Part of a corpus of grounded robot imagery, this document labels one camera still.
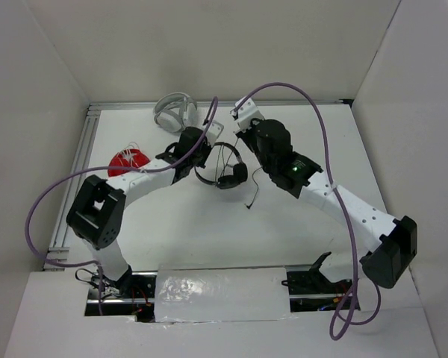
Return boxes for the black wired headphones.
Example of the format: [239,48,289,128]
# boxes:
[194,142,249,190]

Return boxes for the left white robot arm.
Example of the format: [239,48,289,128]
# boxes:
[66,128,219,298]

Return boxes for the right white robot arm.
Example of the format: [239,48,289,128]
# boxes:
[235,118,417,289]

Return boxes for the white headphones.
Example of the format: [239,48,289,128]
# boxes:
[153,92,199,134]

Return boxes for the red headphones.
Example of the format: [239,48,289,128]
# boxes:
[108,142,150,178]

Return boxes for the white taped centre panel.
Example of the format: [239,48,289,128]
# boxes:
[154,268,290,323]

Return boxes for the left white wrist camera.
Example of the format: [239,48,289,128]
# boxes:
[201,120,224,147]

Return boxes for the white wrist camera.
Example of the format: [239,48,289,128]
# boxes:
[230,98,264,134]
[201,120,224,147]

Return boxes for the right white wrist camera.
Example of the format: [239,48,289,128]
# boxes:
[230,98,264,134]

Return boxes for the aluminium frame rail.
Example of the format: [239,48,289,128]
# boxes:
[43,97,354,271]

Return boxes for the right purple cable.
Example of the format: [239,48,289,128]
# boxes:
[233,82,382,341]

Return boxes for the purple cable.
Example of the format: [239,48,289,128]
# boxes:
[233,82,382,341]
[25,96,220,316]

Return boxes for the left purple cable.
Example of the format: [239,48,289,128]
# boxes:
[25,96,220,316]

